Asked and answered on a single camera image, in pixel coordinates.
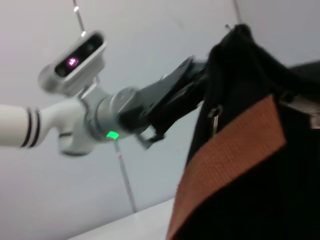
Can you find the black food bag orange handles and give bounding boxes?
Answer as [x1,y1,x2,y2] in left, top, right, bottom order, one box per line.
[166,22,320,240]

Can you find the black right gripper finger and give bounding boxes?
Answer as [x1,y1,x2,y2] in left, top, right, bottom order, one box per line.
[279,58,320,128]

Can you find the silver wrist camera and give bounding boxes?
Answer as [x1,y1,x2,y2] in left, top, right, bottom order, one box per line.
[37,30,108,97]

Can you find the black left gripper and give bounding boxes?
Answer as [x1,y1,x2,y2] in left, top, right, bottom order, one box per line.
[117,56,209,151]

